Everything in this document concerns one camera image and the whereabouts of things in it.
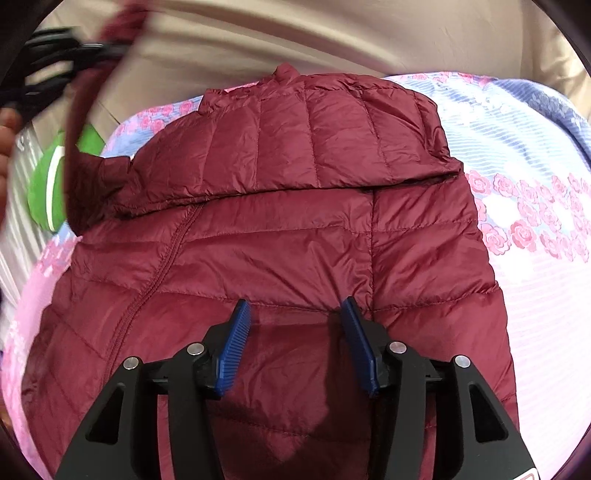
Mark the maroon quilted down jacket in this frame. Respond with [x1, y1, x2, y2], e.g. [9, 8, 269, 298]
[20, 0, 521, 480]

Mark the person's left hand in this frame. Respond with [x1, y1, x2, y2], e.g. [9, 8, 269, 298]
[0, 108, 22, 221]

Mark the beige draped curtain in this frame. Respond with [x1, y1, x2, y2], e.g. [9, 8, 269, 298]
[27, 0, 591, 139]

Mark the green plush pillow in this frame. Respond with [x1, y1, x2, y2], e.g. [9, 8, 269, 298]
[26, 123, 106, 233]

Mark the silver satin striped curtain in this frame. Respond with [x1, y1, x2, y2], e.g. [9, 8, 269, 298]
[0, 124, 61, 296]

